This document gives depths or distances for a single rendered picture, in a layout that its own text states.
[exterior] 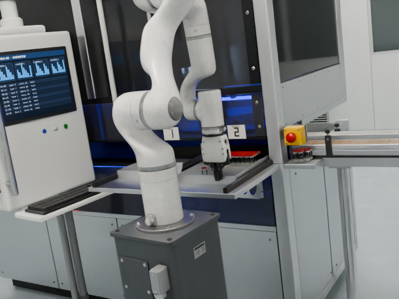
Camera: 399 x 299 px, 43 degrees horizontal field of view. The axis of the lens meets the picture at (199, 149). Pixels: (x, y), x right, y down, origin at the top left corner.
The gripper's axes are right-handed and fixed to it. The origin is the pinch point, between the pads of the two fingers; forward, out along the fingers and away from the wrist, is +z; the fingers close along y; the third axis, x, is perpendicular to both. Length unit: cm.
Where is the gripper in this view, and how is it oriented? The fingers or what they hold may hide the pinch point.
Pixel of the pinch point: (218, 174)
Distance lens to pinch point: 187.6
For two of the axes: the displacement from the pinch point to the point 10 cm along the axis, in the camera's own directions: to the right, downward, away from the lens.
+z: 1.1, 9.8, 1.7
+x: -5.2, 2.1, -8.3
